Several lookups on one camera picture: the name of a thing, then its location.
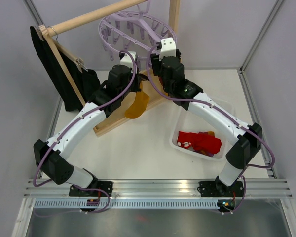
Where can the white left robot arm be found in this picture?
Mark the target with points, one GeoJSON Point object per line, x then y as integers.
{"type": "Point", "coordinates": [51, 155]}

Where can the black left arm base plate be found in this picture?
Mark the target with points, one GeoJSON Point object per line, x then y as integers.
{"type": "Point", "coordinates": [96, 186]}

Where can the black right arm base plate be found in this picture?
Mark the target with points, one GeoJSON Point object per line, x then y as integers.
{"type": "Point", "coordinates": [208, 188]}

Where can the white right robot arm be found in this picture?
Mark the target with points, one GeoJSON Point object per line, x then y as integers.
{"type": "Point", "coordinates": [245, 139]}

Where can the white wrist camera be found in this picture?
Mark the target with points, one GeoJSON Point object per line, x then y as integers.
{"type": "Point", "coordinates": [167, 47]}
{"type": "Point", "coordinates": [127, 59]}

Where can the white plastic basket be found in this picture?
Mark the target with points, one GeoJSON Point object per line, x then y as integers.
{"type": "Point", "coordinates": [185, 121]}

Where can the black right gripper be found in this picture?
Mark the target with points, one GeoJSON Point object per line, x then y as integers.
{"type": "Point", "coordinates": [156, 64]}

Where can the red sock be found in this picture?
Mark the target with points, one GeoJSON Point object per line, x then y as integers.
{"type": "Point", "coordinates": [200, 143]}

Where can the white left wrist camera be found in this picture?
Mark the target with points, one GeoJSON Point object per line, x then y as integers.
{"type": "Point", "coordinates": [127, 59]}

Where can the purple round clip hanger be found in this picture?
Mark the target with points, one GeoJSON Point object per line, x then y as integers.
{"type": "Point", "coordinates": [133, 31]}

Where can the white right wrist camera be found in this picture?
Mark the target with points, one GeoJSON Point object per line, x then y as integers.
{"type": "Point", "coordinates": [167, 47]}

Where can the wooden clip hanger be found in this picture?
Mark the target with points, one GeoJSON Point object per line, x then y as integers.
{"type": "Point", "coordinates": [54, 45]}

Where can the white slotted cable duct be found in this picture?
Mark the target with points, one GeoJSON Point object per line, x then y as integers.
{"type": "Point", "coordinates": [129, 203]}

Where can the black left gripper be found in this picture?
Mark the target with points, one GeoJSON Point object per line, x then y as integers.
{"type": "Point", "coordinates": [137, 80]}

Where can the mustard yellow sock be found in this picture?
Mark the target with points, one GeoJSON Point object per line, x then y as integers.
{"type": "Point", "coordinates": [139, 105]}

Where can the aluminium mounting rail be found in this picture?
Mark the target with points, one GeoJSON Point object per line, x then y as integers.
{"type": "Point", "coordinates": [165, 188]}

